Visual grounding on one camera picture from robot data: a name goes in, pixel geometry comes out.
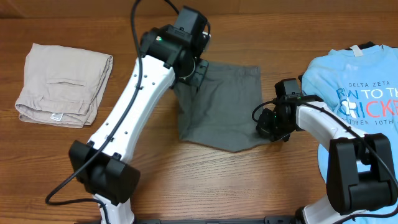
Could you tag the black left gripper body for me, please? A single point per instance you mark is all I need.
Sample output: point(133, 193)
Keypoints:
point(196, 72)

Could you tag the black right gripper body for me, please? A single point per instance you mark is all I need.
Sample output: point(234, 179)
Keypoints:
point(274, 126)

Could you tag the grey shorts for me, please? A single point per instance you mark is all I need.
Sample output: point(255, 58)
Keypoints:
point(218, 114)

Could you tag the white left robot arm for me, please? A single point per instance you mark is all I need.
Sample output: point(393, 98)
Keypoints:
point(167, 55)

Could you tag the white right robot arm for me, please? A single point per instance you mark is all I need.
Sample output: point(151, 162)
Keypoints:
point(360, 175)

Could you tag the light blue printed t-shirt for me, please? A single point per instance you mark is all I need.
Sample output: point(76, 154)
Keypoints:
point(360, 86)

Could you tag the folded beige shorts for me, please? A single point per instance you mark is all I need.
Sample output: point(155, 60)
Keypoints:
point(63, 86)

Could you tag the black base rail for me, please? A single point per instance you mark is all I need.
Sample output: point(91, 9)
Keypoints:
point(265, 220)

